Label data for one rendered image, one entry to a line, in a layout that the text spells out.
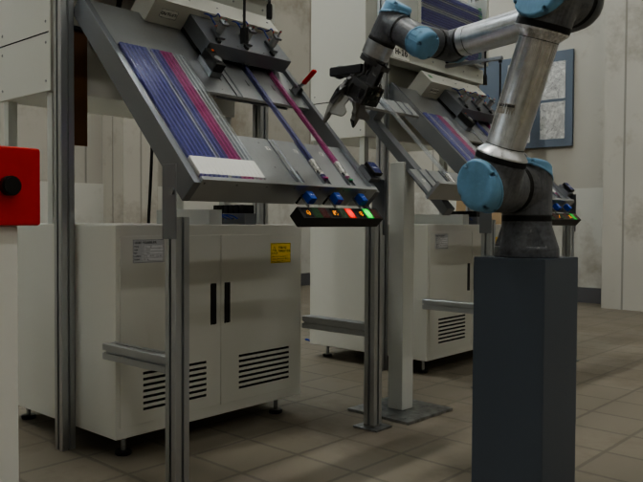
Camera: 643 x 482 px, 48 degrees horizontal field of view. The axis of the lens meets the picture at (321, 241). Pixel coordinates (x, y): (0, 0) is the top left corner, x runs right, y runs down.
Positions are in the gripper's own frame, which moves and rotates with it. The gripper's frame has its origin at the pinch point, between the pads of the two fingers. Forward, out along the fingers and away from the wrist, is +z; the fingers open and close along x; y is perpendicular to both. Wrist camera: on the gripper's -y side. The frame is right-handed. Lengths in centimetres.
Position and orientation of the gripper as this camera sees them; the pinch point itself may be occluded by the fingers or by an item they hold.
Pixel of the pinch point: (337, 122)
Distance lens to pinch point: 203.5
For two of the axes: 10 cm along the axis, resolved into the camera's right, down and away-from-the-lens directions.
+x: 6.6, -0.2, 7.5
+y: 6.3, 5.5, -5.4
